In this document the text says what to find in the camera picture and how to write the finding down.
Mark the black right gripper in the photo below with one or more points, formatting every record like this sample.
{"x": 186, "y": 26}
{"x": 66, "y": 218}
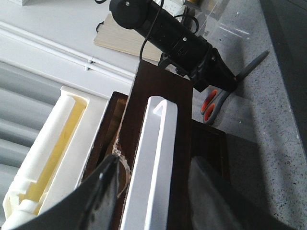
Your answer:
{"x": 211, "y": 70}

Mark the cream foam packing block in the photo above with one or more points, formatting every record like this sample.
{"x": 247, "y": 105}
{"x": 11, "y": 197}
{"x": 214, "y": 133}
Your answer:
{"x": 54, "y": 165}

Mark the light wooden board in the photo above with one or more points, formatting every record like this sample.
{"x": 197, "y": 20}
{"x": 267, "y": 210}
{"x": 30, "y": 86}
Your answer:
{"x": 111, "y": 35}

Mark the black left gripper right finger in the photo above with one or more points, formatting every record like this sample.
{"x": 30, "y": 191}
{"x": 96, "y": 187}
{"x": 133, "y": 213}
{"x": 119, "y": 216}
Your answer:
{"x": 216, "y": 205}

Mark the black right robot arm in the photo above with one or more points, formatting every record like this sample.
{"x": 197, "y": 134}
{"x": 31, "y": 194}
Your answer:
{"x": 192, "y": 55}

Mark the clear acrylic box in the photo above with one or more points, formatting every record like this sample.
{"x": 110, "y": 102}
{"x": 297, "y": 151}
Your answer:
{"x": 227, "y": 18}

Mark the dark wooden drawer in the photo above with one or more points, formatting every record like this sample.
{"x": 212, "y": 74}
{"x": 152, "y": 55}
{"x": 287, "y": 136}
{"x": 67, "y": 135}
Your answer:
{"x": 151, "y": 80}

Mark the dark wooden drawer cabinet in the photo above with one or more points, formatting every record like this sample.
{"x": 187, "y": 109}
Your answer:
{"x": 206, "y": 142}

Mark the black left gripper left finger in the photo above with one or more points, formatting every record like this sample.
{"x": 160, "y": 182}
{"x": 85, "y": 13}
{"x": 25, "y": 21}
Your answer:
{"x": 89, "y": 207}

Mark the white power strip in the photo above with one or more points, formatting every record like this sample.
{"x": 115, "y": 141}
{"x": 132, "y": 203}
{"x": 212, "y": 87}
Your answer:
{"x": 174, "y": 7}

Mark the grey orange handled scissors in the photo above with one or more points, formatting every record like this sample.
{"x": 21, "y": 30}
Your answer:
{"x": 215, "y": 99}

